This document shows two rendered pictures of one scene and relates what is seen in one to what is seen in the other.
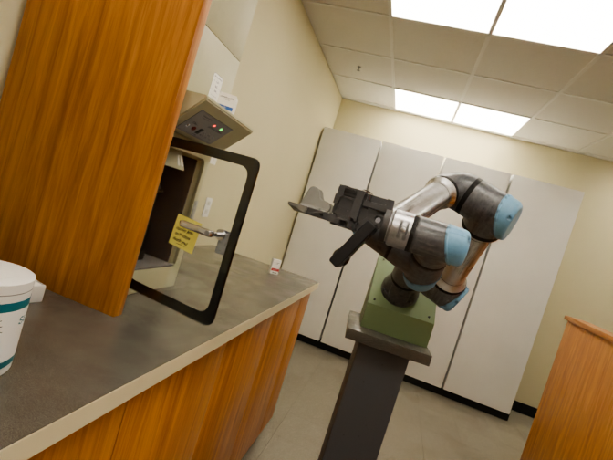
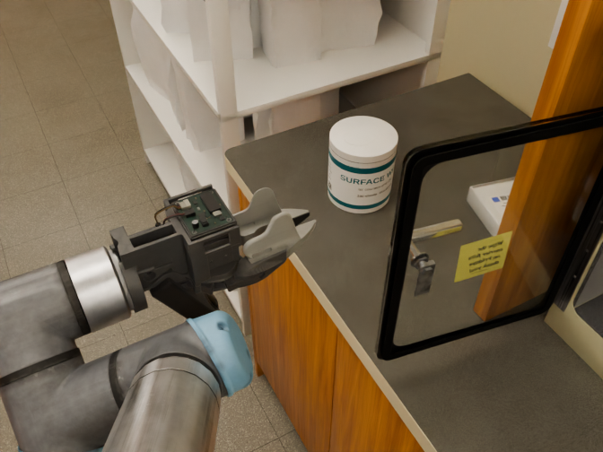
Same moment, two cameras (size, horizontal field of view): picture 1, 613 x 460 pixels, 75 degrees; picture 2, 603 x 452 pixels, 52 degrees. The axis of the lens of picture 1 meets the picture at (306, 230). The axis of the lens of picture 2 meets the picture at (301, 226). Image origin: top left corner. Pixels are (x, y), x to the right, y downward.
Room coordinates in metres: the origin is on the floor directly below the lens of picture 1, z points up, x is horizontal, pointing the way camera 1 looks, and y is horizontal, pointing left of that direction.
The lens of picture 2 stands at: (1.22, -0.28, 1.79)
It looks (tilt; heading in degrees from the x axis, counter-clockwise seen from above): 45 degrees down; 139
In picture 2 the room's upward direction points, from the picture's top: straight up
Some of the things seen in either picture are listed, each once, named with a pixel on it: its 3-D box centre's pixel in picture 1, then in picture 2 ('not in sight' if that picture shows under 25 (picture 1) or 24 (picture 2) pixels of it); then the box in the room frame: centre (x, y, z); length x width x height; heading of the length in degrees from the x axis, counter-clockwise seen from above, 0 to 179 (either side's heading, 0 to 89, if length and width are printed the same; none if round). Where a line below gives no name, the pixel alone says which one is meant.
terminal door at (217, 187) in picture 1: (184, 225); (491, 247); (0.96, 0.28, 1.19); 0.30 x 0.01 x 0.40; 67
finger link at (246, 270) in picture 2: not in sight; (244, 263); (0.85, -0.04, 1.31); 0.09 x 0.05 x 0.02; 75
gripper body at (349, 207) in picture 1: (360, 214); (179, 252); (0.82, -0.10, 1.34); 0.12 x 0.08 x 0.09; 77
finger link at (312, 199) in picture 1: (310, 200); (266, 209); (0.82, 0.01, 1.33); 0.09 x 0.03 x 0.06; 80
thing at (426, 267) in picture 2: not in sight; (423, 277); (0.93, 0.18, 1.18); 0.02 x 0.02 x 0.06; 67
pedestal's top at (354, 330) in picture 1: (385, 335); not in sight; (1.61, -0.43, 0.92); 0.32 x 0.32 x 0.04; 83
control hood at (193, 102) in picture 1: (211, 127); not in sight; (1.16, 0.35, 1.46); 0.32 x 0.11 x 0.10; 167
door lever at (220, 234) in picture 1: (202, 229); not in sight; (0.90, 0.23, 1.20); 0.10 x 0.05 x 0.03; 67
